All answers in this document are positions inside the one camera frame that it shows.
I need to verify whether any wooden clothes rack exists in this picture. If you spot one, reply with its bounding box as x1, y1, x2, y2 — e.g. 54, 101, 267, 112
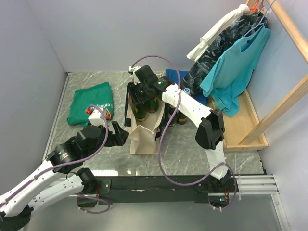
208, 0, 308, 151

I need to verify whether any beige canvas tote bag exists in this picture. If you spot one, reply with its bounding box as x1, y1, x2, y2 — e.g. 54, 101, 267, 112
124, 91, 165, 155

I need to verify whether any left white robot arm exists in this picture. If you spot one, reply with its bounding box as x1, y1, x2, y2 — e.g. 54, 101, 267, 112
0, 121, 129, 231

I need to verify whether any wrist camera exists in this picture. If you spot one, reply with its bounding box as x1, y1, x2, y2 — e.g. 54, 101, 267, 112
128, 66, 139, 73
85, 107, 105, 127

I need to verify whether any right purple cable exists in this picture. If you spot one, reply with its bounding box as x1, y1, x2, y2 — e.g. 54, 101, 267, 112
131, 55, 238, 210

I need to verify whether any blue folded cloth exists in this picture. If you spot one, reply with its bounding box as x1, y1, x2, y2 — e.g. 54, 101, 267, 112
165, 69, 208, 105

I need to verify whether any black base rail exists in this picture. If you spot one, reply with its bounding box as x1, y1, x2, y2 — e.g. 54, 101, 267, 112
82, 176, 238, 204

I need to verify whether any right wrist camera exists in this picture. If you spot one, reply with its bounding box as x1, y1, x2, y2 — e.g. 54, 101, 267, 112
128, 66, 139, 73

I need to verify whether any green glass bottle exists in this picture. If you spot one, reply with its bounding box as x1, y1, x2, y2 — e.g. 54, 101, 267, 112
133, 103, 147, 122
146, 97, 159, 113
167, 104, 178, 127

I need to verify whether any purple cable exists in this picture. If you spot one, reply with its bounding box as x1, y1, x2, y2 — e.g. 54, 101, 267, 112
131, 55, 238, 210
0, 103, 113, 215

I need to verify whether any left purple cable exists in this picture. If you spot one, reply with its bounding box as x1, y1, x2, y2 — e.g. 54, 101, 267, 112
0, 103, 113, 215

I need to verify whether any blue clothes hanger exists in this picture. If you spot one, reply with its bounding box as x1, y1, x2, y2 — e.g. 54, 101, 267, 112
243, 0, 276, 37

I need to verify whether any white hanging garment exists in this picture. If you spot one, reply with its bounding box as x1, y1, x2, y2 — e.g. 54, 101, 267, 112
186, 4, 250, 62

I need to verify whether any turquoise hanging t-shirt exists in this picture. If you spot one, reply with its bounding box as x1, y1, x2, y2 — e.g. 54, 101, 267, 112
200, 26, 271, 117

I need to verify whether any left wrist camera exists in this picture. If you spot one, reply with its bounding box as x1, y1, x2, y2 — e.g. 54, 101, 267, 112
85, 107, 105, 127

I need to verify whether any dark patterned hanging garment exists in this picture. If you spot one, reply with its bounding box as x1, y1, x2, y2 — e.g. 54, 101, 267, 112
181, 12, 268, 95

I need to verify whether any green folded t-shirt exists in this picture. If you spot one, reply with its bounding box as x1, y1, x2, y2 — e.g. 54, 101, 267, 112
67, 82, 114, 127

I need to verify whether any orange clothes hanger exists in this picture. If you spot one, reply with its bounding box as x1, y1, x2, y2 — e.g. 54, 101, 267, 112
246, 0, 264, 14

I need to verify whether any silver top can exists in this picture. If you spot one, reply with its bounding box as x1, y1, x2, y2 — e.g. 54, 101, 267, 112
177, 111, 188, 125

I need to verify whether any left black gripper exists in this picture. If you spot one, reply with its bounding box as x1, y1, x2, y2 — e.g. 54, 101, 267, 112
84, 120, 129, 159

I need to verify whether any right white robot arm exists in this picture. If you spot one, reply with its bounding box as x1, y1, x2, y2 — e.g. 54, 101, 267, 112
128, 65, 231, 192

